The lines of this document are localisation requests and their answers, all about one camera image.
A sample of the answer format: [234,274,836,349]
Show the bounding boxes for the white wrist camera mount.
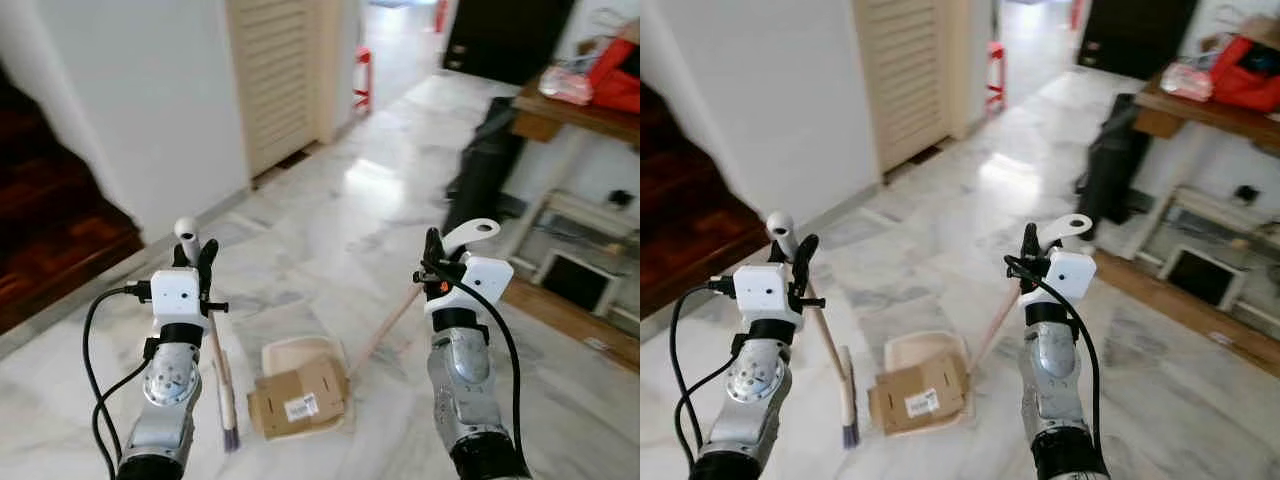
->
[732,262,804,332]
[1034,249,1097,302]
[149,267,207,330]
[425,254,516,322]

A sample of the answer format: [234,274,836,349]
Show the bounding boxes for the beige long-handled dustpan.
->
[259,217,502,439]
[881,213,1094,434]

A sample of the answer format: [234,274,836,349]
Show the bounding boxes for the red fabric bag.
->
[1209,34,1280,114]
[584,34,641,114]

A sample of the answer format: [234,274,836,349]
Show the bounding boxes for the beige louvered door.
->
[224,0,342,180]
[852,0,972,174]

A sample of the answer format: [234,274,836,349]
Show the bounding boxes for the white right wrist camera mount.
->
[425,254,516,322]
[1034,249,1097,302]

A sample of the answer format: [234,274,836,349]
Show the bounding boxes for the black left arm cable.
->
[82,282,154,480]
[669,279,740,480]

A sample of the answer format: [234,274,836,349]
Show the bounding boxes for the white framed tablet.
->
[1159,244,1242,310]
[534,249,614,317]

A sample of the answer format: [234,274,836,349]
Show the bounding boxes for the dark wooden stairs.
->
[0,60,147,337]
[640,80,772,322]

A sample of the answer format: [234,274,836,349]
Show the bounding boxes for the brown wooden table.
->
[1134,74,1280,157]
[509,70,641,147]

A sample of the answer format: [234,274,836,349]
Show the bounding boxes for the brown cardboard box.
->
[246,357,352,442]
[867,351,970,437]

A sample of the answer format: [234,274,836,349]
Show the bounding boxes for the wooden floor beam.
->
[499,277,641,374]
[1089,249,1280,380]

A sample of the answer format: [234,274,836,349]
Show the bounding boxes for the clear plastic bag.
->
[539,61,594,107]
[1159,57,1217,102]

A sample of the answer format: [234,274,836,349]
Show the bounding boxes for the white shelf rack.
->
[499,150,641,321]
[1139,150,1280,341]

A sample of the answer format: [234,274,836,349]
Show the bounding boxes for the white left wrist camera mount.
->
[149,267,207,330]
[732,262,804,332]

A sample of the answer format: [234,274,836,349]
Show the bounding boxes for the red stool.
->
[351,44,374,114]
[984,39,1007,112]

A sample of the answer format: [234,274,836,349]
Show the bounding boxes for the black bag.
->
[1074,92,1152,242]
[442,96,527,237]

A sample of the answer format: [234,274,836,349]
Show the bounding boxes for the beige broom with white knob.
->
[173,216,242,454]
[765,211,862,450]

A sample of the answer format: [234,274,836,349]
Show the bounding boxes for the black door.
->
[1074,0,1202,82]
[442,0,577,87]

